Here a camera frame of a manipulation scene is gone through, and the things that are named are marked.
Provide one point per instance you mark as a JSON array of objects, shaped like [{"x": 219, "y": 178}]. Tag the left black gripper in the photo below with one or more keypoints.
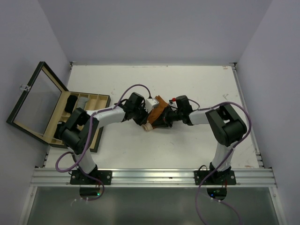
[{"x": 144, "y": 119}]

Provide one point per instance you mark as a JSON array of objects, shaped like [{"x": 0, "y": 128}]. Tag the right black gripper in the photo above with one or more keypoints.
[{"x": 166, "y": 117}]

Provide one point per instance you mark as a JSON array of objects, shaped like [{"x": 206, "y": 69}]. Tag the orange underwear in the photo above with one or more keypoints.
[{"x": 156, "y": 116}]

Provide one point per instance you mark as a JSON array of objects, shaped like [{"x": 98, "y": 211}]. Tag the grey striped underwear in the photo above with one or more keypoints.
[{"x": 82, "y": 101}]

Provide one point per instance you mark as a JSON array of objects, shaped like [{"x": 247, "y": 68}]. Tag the black underwear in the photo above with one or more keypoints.
[
  {"x": 71, "y": 101},
  {"x": 57, "y": 131}
]

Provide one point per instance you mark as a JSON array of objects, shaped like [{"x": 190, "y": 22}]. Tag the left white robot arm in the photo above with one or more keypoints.
[{"x": 80, "y": 128}]

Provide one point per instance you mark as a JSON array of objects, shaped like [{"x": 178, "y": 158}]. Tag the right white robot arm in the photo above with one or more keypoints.
[{"x": 228, "y": 128}]

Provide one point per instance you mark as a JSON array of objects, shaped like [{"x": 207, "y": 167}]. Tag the rolled black underwear in box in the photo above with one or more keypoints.
[{"x": 57, "y": 131}]

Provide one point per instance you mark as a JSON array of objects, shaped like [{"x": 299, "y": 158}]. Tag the wooden compartment organizer box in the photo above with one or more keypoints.
[{"x": 96, "y": 102}]

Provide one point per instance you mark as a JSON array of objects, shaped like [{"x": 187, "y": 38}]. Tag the glass box lid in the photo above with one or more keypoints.
[{"x": 34, "y": 109}]

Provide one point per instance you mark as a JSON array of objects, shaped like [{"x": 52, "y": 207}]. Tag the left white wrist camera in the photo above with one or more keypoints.
[{"x": 151, "y": 103}]

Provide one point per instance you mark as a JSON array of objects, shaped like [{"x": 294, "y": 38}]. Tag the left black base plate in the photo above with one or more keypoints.
[{"x": 78, "y": 178}]

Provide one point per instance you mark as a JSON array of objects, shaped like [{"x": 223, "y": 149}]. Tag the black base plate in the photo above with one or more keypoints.
[
  {"x": 226, "y": 177},
  {"x": 78, "y": 178}
]

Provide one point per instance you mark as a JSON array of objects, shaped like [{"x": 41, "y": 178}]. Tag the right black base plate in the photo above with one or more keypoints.
[{"x": 226, "y": 177}]

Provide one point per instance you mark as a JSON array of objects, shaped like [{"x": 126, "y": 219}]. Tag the aluminium mounting rail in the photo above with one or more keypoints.
[{"x": 156, "y": 178}]

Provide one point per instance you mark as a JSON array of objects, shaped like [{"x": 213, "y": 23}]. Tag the white wall latch clip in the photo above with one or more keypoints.
[{"x": 24, "y": 87}]

